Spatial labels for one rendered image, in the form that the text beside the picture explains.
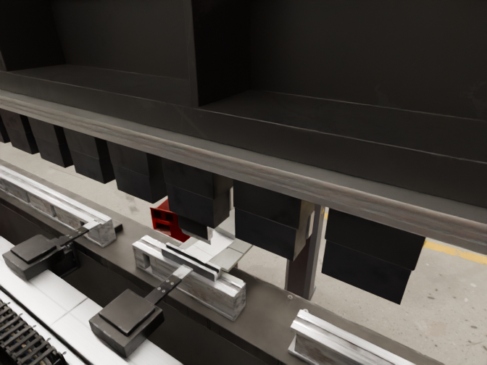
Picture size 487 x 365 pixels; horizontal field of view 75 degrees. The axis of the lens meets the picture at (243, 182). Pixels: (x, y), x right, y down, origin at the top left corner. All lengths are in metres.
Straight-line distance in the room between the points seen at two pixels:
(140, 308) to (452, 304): 2.06
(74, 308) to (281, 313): 0.53
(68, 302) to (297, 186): 0.74
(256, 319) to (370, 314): 1.35
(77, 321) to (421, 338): 1.82
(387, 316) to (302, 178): 1.98
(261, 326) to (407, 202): 0.70
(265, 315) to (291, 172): 0.69
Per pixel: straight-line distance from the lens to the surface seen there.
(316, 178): 0.31
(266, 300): 0.99
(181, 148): 0.40
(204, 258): 0.93
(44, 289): 1.01
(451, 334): 2.32
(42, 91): 0.68
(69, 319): 0.91
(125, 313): 0.80
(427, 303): 2.43
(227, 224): 1.06
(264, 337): 0.92
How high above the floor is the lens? 1.62
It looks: 28 degrees down
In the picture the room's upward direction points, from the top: straight up
